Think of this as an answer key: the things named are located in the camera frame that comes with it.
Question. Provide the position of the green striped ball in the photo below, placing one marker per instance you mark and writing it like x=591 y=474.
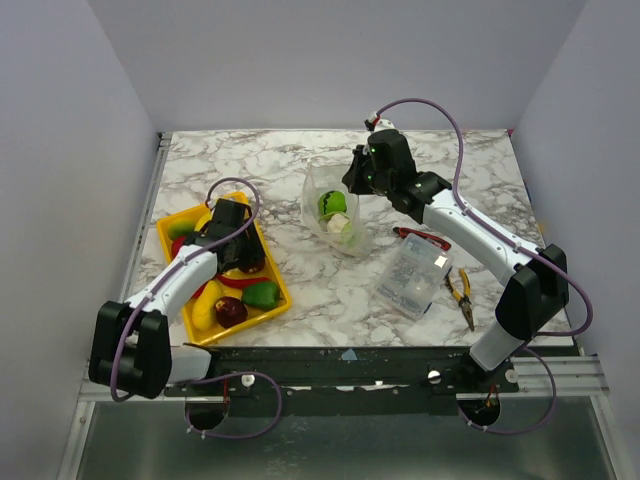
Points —
x=332 y=201

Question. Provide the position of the yellow handled pliers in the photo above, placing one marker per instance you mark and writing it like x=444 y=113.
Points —
x=463 y=299

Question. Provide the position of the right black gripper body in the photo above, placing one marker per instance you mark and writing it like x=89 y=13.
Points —
x=356 y=172

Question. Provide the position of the dark red apple front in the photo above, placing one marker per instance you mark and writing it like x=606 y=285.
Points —
x=230 y=311

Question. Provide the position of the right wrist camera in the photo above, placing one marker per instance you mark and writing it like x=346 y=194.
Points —
x=375 y=123

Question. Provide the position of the red chili pepper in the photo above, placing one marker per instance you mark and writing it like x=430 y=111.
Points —
x=213 y=289

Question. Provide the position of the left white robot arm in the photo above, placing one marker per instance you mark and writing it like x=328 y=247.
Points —
x=131 y=352

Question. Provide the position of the clear zip top bag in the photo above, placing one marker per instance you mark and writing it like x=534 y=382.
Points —
x=318 y=180

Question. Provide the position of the yellow plastic tray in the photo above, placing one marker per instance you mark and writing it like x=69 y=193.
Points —
x=271 y=271

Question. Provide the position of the dark red apple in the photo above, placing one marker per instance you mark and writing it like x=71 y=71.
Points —
x=230 y=311
x=252 y=264

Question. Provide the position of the red black utility knife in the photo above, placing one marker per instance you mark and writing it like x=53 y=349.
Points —
x=437 y=241

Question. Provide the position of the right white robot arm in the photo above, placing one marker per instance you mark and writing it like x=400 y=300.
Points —
x=533 y=293

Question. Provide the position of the red tomato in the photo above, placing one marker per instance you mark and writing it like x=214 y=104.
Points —
x=176 y=245

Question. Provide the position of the clear plastic parts box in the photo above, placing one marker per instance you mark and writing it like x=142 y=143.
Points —
x=414 y=275

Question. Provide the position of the green bell pepper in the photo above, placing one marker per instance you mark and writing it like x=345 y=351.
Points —
x=263 y=296

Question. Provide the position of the green mango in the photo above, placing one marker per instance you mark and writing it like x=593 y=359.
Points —
x=180 y=228

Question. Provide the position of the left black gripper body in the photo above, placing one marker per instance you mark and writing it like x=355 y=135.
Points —
x=249 y=248

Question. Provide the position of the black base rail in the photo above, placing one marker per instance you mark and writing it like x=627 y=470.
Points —
x=263 y=381

